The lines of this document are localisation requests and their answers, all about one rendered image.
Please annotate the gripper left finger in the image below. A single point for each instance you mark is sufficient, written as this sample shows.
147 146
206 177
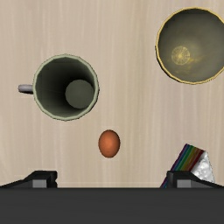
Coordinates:
42 178

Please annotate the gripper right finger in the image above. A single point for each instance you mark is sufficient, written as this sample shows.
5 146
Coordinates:
182 178

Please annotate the brown egg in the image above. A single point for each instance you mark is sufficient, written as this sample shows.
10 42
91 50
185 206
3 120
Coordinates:
109 143

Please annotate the rainbow cake wedge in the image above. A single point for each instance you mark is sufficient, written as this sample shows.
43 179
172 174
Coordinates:
192 162

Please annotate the grey-green mug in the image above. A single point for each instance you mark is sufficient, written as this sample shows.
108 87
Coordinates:
58 84

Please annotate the yellow-rimmed olive bowl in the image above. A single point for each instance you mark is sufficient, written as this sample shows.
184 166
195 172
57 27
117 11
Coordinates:
189 43

